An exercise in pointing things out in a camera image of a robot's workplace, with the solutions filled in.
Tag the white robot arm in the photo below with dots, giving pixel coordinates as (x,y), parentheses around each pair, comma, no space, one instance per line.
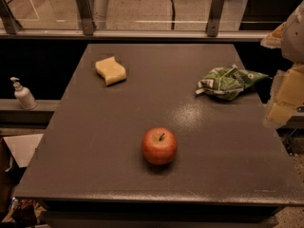
(287,90)

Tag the horizontal metal railing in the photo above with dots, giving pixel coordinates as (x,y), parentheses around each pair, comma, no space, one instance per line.
(238,35)

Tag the cardboard box with white flap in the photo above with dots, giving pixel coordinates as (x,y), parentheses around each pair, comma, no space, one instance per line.
(21,150)

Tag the metal railing post right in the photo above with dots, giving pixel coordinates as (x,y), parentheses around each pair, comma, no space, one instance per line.
(213,22)

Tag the yellow sponge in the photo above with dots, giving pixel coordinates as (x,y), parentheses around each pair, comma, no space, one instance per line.
(110,70)

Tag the metal railing post left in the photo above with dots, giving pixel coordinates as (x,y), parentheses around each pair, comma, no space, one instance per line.
(10,23)

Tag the green jalapeno chip bag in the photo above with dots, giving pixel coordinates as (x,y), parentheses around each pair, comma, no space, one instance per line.
(228,82)

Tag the red apple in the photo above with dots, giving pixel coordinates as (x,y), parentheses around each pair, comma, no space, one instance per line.
(159,146)

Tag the metal railing post middle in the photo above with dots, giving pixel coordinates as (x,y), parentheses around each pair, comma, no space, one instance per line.
(87,22)

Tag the metal railing post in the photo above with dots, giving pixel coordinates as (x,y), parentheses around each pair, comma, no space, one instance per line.
(87,22)
(213,22)
(10,23)

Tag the white pump bottle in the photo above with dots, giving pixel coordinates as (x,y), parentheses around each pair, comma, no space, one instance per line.
(23,95)

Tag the white cylindrical column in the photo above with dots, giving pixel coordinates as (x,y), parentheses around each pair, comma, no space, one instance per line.
(98,0)

